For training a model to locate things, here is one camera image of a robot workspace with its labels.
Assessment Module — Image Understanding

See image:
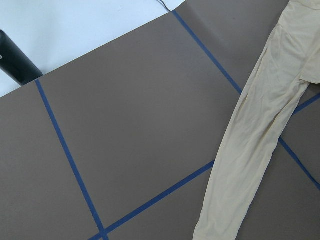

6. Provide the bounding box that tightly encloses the black water bottle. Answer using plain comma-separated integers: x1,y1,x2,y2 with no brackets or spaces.
0,30,43,86

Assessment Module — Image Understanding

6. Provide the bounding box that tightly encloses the cream long-sleeve printed shirt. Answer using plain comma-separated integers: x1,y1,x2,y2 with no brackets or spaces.
193,0,320,240

